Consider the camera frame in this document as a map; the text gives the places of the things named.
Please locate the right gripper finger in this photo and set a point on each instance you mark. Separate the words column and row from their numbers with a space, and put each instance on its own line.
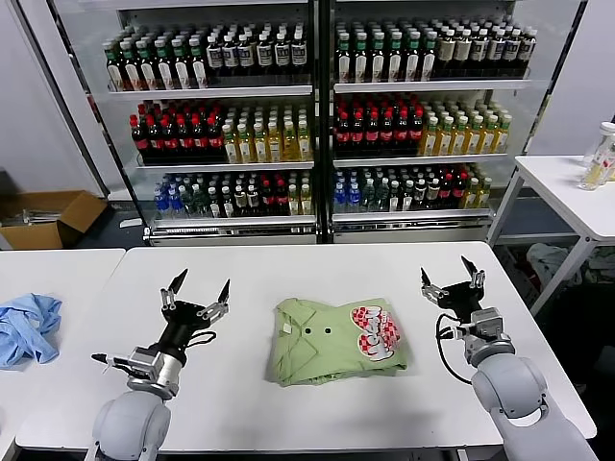
column 479, row 279
column 435, row 294

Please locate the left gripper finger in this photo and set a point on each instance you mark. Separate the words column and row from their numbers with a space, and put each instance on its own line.
column 216, row 307
column 168, row 298

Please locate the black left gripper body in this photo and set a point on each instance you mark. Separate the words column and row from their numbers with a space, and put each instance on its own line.
column 185, row 322

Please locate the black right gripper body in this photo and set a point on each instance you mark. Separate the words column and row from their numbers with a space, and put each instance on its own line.
column 463, row 300

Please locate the green polo shirt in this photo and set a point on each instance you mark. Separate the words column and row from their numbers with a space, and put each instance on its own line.
column 317, row 355

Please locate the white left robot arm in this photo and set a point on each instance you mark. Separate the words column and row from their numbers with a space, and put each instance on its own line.
column 130, row 427

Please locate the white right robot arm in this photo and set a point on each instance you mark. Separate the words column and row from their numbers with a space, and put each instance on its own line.
column 514, row 389

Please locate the grey white cloth pile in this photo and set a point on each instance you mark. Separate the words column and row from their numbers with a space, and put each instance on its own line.
column 550, row 261

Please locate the small white flat object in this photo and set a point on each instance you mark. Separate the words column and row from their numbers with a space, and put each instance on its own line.
column 130, row 223

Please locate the small yellow tea bottle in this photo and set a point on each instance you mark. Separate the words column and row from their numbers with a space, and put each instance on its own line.
column 306, row 201
column 293, row 201
column 473, row 194
column 485, row 193

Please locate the small red label cola bottle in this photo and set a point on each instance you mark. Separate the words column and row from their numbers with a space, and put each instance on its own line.
column 281, row 199
column 447, row 192
column 267, row 199
column 460, row 191

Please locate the small blue water bottle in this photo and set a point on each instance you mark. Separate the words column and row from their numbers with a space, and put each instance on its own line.
column 174, row 201
column 339, row 198
column 354, row 198
column 159, row 201

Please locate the small clear green water bottle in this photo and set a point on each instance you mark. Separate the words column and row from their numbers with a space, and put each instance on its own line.
column 188, row 202
column 368, row 197
column 381, row 197
column 201, row 202

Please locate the small dark drink bottle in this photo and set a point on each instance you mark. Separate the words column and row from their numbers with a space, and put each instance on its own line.
column 394, row 197
column 253, row 201
column 420, row 194
column 214, row 204
column 407, row 196
column 227, row 204
column 240, row 201
column 433, row 193

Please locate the white green cloth pile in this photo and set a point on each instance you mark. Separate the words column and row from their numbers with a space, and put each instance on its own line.
column 600, row 274

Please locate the white side table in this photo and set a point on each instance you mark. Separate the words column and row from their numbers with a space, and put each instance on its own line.
column 552, row 182

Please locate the open brown cardboard box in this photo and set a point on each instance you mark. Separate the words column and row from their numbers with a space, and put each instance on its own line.
column 77, row 211

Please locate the crumpled light blue shirt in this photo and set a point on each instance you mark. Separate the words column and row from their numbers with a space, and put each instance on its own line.
column 29, row 331

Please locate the pale yellow drink bottle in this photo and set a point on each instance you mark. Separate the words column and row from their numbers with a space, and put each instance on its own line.
column 593, row 178

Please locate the silver metal rods bundle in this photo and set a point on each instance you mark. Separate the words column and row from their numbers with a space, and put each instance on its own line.
column 33, row 217

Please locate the red cap cola bottle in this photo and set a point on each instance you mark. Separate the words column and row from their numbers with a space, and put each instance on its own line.
column 342, row 134
column 154, row 139
column 199, row 139
column 372, row 134
column 169, row 139
column 357, row 134
column 139, row 139
column 185, row 139
column 402, row 134
column 387, row 134
column 214, row 139
column 417, row 133

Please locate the clear bottle white cap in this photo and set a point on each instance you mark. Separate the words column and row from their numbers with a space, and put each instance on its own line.
column 604, row 144

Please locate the white drinks display shelf unit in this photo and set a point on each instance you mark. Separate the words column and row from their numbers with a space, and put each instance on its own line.
column 432, row 87
column 211, row 91

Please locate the green cap dark tea bottle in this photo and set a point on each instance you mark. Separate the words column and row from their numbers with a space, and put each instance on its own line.
column 114, row 72
column 361, row 65
column 344, row 65
column 429, row 64
column 182, row 71
column 199, row 71
column 130, row 72
column 378, row 65
column 395, row 65
column 165, row 72
column 146, row 72
column 412, row 65

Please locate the beige label dark drink bottle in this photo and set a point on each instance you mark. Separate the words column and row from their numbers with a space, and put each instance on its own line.
column 447, row 53
column 462, row 53

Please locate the navy label dark drink bottle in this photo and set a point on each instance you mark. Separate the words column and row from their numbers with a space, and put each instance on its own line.
column 527, row 50
column 299, row 54
column 495, row 52
column 511, row 51
column 264, row 55
column 479, row 52
column 282, row 55
column 215, row 57
column 230, row 57
column 246, row 56

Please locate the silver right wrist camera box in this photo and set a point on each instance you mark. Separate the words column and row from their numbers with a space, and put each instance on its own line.
column 485, row 326

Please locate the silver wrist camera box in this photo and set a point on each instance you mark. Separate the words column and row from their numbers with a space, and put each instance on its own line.
column 485, row 326
column 146, row 367

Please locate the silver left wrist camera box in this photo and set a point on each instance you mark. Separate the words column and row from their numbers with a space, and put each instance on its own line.
column 146, row 367

